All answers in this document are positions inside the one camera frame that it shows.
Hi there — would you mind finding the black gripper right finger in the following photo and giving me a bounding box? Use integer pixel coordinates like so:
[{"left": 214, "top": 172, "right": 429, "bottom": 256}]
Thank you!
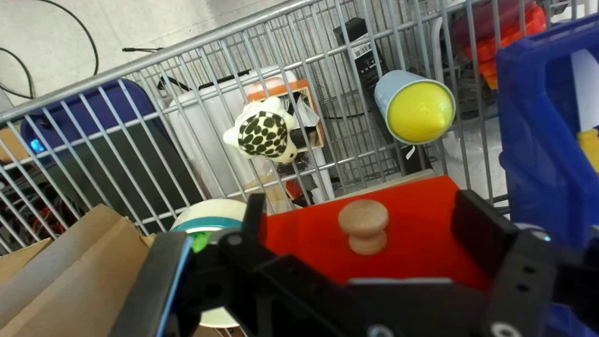
[{"left": 450, "top": 187, "right": 566, "bottom": 337}]

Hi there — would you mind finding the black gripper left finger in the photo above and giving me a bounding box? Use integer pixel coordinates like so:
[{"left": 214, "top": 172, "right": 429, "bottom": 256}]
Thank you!
[{"left": 111, "top": 190, "right": 278, "bottom": 337}]

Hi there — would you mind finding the green toy vegetable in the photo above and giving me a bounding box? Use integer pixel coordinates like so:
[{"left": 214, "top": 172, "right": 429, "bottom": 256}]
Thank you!
[{"left": 190, "top": 230, "right": 212, "bottom": 254}]

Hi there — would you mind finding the large open cardboard box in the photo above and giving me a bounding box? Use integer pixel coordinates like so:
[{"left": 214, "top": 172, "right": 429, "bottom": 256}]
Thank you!
[{"left": 0, "top": 201, "right": 160, "bottom": 337}]

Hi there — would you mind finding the white bowl teal rim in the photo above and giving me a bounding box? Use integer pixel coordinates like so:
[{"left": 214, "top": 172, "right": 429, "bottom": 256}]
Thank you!
[{"left": 169, "top": 196, "right": 253, "bottom": 329}]

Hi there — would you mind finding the blue plastic bin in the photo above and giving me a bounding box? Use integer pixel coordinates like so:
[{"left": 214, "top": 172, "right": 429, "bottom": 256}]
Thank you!
[{"left": 495, "top": 12, "right": 599, "bottom": 337}]

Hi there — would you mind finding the white plastic storage tub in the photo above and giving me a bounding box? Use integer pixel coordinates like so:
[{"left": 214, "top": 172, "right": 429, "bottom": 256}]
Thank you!
[{"left": 167, "top": 63, "right": 341, "bottom": 209}]

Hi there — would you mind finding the blue storage tub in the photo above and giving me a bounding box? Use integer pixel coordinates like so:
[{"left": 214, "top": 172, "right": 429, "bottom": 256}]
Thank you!
[{"left": 17, "top": 78, "right": 210, "bottom": 209}]

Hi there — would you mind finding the white spotted turtle toy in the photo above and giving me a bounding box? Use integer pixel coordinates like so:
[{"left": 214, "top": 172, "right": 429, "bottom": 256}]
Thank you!
[{"left": 222, "top": 95, "right": 311, "bottom": 168}]

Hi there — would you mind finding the red orange toy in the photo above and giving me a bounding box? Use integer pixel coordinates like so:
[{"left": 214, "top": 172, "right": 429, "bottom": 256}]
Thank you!
[{"left": 448, "top": 0, "right": 551, "bottom": 89}]

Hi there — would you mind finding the black device white label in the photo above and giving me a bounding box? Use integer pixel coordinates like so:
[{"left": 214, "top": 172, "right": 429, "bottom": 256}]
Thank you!
[{"left": 332, "top": 14, "right": 394, "bottom": 121}]

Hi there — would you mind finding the white toy knife yellow handle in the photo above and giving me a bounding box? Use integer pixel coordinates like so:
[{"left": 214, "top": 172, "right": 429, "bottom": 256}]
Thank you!
[{"left": 570, "top": 46, "right": 599, "bottom": 177}]

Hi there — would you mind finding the grey wire shelf rack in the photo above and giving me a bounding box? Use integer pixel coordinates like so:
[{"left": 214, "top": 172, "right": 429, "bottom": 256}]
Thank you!
[{"left": 0, "top": 0, "right": 599, "bottom": 252}]

